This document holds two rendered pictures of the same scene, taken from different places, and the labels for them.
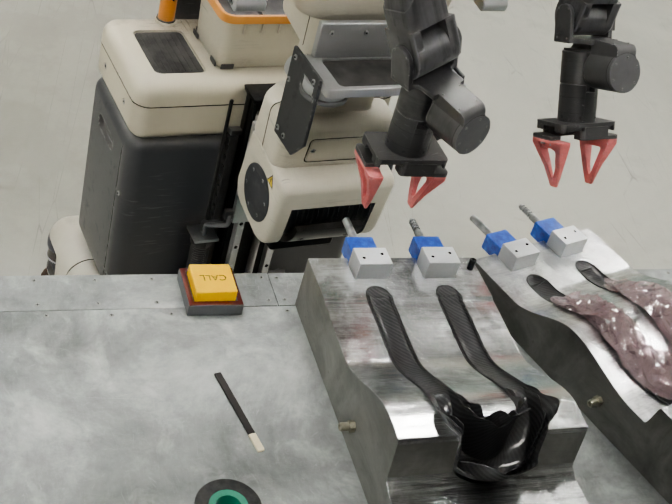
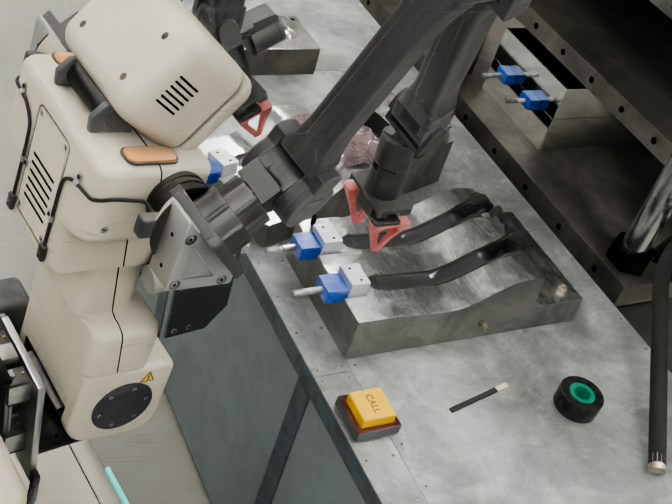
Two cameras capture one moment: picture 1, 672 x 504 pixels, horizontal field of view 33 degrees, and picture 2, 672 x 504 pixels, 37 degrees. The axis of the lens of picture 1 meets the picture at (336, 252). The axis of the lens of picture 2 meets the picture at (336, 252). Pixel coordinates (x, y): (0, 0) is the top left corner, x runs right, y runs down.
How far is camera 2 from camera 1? 2.01 m
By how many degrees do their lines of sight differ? 74
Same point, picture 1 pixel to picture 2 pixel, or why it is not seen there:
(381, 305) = (382, 284)
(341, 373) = (450, 320)
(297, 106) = (206, 291)
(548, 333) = (339, 199)
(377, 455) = (519, 305)
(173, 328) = (417, 441)
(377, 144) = (392, 206)
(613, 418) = not seen: hidden behind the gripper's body
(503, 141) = not seen: outside the picture
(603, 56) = (265, 28)
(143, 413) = (514, 455)
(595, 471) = not seen: hidden behind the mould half
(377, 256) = (354, 271)
